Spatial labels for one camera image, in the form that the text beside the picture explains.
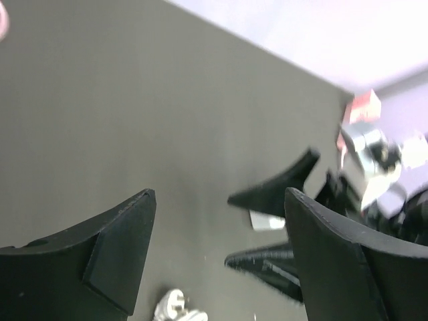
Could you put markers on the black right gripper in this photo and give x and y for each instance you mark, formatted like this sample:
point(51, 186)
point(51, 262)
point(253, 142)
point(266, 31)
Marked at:
point(408, 222)

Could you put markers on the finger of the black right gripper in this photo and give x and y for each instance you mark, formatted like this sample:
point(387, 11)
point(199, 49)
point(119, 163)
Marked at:
point(274, 265)

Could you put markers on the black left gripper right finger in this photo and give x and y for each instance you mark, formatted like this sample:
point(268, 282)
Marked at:
point(348, 271)

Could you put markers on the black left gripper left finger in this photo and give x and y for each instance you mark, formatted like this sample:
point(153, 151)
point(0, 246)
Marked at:
point(90, 271)

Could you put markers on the white tiger cube plug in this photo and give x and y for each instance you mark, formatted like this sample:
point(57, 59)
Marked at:
point(265, 222)

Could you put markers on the pink power strip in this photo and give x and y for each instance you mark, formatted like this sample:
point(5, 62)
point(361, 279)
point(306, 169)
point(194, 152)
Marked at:
point(342, 149)

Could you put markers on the pink cube adapter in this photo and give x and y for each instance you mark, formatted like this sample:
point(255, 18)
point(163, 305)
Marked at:
point(366, 106)

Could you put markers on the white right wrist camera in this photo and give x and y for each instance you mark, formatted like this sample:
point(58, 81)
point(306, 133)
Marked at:
point(372, 163)

